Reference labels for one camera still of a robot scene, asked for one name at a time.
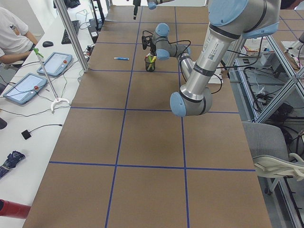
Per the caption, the black computer mouse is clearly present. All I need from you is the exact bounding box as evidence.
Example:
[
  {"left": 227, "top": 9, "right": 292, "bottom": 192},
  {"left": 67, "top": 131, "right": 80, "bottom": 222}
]
[{"left": 42, "top": 41, "right": 54, "bottom": 48}]

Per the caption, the blue marker pen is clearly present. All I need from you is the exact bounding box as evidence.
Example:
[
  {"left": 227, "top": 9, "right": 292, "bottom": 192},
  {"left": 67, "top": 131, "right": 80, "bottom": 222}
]
[{"left": 114, "top": 57, "right": 129, "bottom": 61}]

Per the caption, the near blue teach pendant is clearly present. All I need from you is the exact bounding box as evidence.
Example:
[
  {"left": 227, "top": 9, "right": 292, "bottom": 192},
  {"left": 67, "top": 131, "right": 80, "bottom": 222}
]
[{"left": 3, "top": 73, "right": 47, "bottom": 105}]

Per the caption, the blue teach pendant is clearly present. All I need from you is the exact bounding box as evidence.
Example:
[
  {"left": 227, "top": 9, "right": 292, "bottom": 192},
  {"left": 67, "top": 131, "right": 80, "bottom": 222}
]
[
  {"left": 3, "top": 73, "right": 47, "bottom": 105},
  {"left": 43, "top": 52, "right": 73, "bottom": 77}
]

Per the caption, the red cylinder bottle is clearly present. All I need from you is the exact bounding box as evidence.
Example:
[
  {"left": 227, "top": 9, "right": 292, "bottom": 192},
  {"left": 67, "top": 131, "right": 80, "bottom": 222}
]
[{"left": 0, "top": 199, "right": 31, "bottom": 219}]

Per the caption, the grey office chair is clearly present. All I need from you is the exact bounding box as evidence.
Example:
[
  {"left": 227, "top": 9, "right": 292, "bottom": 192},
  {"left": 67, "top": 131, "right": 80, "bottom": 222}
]
[{"left": 242, "top": 122, "right": 304, "bottom": 181}]

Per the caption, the black mesh pen holder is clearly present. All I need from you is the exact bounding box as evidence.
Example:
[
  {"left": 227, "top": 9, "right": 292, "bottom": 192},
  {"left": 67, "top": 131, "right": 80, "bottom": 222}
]
[{"left": 144, "top": 56, "right": 156, "bottom": 72}]

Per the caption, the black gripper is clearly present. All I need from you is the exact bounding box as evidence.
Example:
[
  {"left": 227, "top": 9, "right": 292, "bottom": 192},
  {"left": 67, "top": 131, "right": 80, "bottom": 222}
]
[{"left": 142, "top": 35, "right": 152, "bottom": 50}]

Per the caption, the aluminium frame post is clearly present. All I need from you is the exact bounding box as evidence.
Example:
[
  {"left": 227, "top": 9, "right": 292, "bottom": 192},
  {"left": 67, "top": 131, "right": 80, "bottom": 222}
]
[{"left": 54, "top": 0, "right": 88, "bottom": 73}]

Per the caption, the small black square device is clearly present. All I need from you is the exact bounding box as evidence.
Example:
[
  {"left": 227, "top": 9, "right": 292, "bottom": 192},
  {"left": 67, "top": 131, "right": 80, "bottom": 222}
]
[{"left": 21, "top": 130, "right": 31, "bottom": 140}]

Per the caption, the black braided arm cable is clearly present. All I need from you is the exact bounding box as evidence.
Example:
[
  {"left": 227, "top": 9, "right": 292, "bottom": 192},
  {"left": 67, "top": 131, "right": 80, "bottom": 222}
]
[{"left": 142, "top": 30, "right": 192, "bottom": 57}]

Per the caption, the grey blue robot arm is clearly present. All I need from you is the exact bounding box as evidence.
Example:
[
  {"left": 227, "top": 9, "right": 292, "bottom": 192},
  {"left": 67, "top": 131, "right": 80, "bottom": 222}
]
[
  {"left": 142, "top": 23, "right": 194, "bottom": 81},
  {"left": 170, "top": 0, "right": 281, "bottom": 117}
]

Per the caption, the far blue teach pendant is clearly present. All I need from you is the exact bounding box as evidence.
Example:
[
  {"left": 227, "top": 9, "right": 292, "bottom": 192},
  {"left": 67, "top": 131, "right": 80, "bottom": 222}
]
[{"left": 43, "top": 52, "right": 73, "bottom": 77}]

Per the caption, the seated person white shirt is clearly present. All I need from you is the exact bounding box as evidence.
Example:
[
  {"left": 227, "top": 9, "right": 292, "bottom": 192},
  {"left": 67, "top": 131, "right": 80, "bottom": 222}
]
[{"left": 0, "top": 7, "right": 38, "bottom": 64}]

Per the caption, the black keyboard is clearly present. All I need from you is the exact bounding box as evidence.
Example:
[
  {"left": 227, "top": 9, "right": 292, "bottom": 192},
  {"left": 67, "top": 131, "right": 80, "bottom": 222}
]
[{"left": 61, "top": 20, "right": 81, "bottom": 45}]

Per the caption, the reacher grabber stick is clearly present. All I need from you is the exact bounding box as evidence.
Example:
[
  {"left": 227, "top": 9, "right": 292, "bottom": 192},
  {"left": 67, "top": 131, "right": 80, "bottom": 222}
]
[{"left": 33, "top": 48, "right": 70, "bottom": 113}]

